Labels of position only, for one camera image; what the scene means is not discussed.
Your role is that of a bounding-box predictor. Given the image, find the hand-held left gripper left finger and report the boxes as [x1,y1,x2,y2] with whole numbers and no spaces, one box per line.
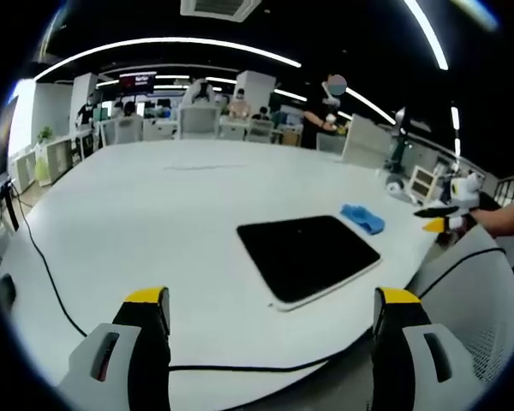
[56,285,173,411]

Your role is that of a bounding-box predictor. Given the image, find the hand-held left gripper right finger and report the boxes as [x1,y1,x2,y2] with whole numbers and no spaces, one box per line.
[371,286,485,411]

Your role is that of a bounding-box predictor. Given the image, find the blue cleaning cloth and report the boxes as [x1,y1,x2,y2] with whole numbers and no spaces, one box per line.
[340,203,387,236]

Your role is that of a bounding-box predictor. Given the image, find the black mirror with white frame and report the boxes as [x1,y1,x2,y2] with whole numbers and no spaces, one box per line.
[236,215,383,313]

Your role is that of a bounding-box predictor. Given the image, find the small wooden shelf box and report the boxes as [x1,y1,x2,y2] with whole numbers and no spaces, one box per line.
[409,164,439,201]

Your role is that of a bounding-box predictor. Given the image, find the white round device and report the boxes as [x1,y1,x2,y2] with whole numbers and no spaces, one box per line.
[384,181,417,203]

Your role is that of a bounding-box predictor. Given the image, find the white mesh office chair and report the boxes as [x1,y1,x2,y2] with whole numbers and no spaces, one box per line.
[404,223,514,389]

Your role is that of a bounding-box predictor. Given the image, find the green and grey robot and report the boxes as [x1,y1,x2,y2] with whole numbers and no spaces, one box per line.
[387,105,413,175]

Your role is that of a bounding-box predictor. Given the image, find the white upright panel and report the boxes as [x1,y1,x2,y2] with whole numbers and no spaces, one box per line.
[341,112,391,166]

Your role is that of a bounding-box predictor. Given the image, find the white low shelf cabinet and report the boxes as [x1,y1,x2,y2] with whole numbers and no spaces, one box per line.
[11,139,77,192]

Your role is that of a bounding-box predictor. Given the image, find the dark monitor on stand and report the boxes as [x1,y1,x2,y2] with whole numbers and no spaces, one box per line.
[0,96,21,235]

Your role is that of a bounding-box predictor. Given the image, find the ceiling air vent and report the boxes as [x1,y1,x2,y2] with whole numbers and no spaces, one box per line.
[179,0,263,22]

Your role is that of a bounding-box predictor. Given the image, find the long ceiling light strip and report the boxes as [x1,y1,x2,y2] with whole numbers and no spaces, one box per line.
[33,36,303,82]

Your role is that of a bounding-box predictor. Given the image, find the black cable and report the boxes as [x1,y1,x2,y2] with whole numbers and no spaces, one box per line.
[7,182,89,338]

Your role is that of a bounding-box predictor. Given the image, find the red wall screen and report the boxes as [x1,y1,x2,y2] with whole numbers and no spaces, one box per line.
[118,71,158,94]

